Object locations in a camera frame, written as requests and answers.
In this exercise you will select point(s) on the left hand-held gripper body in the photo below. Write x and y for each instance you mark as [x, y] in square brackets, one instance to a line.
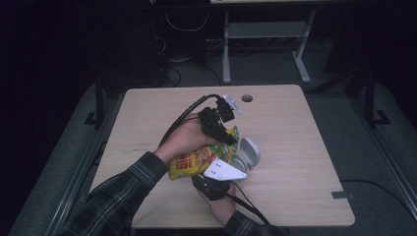
[211, 121]

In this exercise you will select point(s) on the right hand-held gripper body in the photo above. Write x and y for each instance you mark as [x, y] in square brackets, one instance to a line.
[219, 172]

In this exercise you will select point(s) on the clear plastic container with lid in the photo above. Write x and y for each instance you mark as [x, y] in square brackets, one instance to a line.
[250, 150]

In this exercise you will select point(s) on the yellow seasoning pouch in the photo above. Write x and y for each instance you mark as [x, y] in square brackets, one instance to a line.
[190, 162]

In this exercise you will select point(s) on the person's left hand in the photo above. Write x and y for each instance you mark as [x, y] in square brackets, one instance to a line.
[183, 137]

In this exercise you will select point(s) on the person's right hand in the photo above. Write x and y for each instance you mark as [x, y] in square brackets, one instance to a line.
[223, 206]

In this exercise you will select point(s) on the black metal stand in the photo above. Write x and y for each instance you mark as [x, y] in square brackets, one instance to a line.
[99, 98]
[370, 98]

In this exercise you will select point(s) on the grey tape piece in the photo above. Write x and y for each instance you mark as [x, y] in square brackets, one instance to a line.
[342, 195]

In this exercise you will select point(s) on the white metal desk frame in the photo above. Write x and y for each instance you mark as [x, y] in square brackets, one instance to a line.
[226, 49]

